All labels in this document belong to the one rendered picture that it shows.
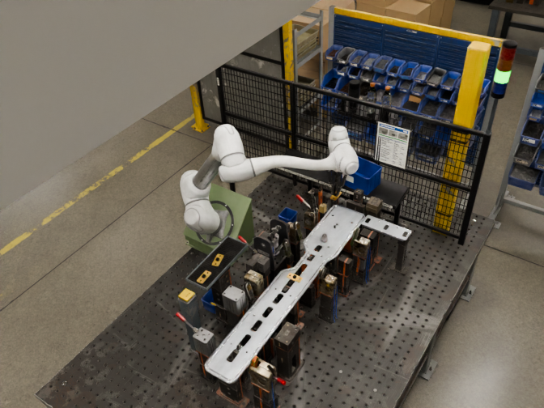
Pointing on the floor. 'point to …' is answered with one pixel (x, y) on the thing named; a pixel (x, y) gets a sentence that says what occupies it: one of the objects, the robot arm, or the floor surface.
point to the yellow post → (469, 92)
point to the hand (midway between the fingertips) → (336, 189)
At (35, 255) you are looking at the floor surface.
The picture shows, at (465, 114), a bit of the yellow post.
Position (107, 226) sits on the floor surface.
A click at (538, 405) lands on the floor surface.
